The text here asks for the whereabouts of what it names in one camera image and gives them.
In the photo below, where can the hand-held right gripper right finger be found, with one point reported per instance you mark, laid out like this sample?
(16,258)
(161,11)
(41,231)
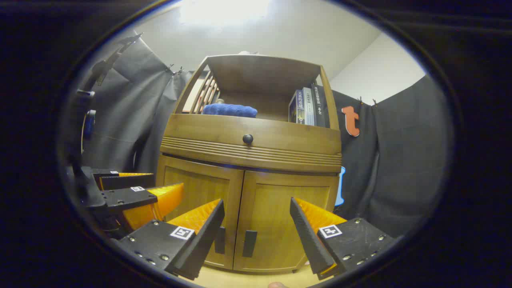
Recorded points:
(308,240)

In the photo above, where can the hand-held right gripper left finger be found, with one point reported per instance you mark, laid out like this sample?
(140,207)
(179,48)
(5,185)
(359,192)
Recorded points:
(204,244)

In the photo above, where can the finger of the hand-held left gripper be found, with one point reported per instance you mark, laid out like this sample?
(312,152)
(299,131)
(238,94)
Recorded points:
(124,198)
(128,182)

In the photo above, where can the wooden shoe cabinet door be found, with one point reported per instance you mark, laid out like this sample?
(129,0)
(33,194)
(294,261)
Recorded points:
(272,208)
(192,188)

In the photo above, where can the wooden double-door shoe cabinet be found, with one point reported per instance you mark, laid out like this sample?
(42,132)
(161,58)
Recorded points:
(264,76)

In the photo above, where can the wooden cabinet drawer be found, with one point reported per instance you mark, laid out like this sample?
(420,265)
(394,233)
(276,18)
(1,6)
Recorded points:
(288,140)

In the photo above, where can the black round drawer knob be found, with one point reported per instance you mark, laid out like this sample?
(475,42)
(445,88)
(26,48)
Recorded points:
(248,139)

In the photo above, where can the blue folded towel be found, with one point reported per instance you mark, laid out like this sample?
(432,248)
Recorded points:
(230,110)

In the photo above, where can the blue cover book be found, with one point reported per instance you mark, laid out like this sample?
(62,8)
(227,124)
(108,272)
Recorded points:
(296,108)

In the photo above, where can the white spine book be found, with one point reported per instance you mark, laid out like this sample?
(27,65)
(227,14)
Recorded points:
(308,106)

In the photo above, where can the black spine book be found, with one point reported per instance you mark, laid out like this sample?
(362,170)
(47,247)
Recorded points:
(320,106)

